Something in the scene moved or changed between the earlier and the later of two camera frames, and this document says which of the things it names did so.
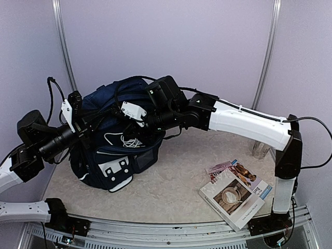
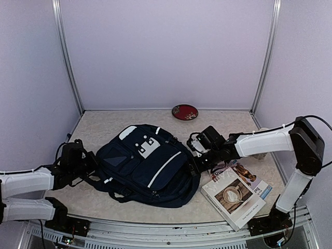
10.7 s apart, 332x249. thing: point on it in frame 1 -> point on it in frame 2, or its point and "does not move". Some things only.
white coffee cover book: (232, 198) does not move
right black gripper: (133, 130) -> (199, 168)
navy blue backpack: (119, 143) -> (148, 163)
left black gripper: (82, 127) -> (94, 163)
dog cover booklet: (251, 179) does not move
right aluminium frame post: (277, 9) does not move
